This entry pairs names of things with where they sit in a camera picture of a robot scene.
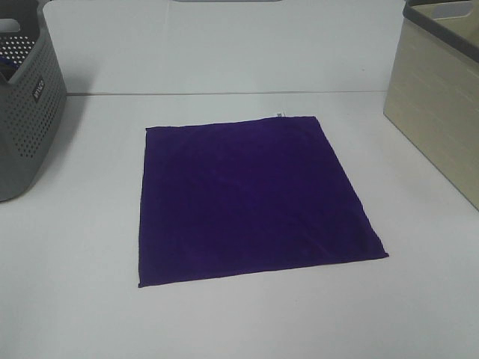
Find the blue cloth in basket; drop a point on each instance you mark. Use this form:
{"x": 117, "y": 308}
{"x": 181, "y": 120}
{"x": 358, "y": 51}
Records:
{"x": 7, "y": 67}

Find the grey perforated laundry basket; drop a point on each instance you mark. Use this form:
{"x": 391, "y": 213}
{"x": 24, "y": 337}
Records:
{"x": 32, "y": 101}

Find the beige storage bin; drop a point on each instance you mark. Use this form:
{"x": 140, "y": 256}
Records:
{"x": 432, "y": 97}

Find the purple towel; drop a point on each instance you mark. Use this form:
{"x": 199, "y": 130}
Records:
{"x": 225, "y": 199}

